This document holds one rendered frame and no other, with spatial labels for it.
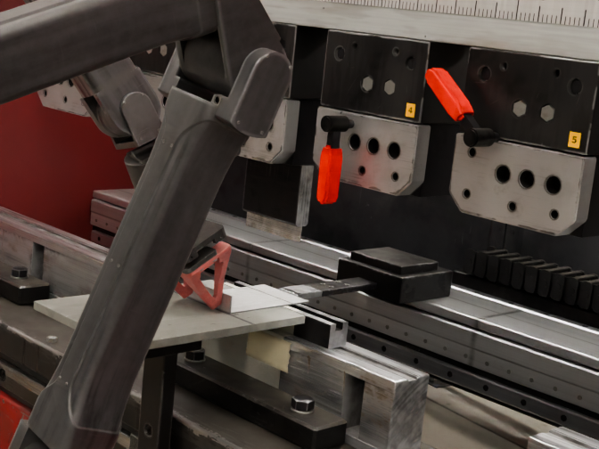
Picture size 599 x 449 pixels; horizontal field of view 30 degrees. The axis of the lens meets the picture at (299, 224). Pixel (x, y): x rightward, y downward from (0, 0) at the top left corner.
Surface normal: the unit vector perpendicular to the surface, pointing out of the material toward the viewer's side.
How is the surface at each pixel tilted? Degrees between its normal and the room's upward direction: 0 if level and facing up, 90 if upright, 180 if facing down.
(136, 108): 79
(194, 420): 0
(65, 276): 90
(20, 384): 90
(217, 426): 0
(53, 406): 72
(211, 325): 0
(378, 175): 90
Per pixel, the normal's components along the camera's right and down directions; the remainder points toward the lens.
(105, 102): 0.44, 0.02
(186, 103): -0.67, -0.25
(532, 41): -0.72, 0.06
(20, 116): 0.69, 0.21
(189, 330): 0.11, -0.98
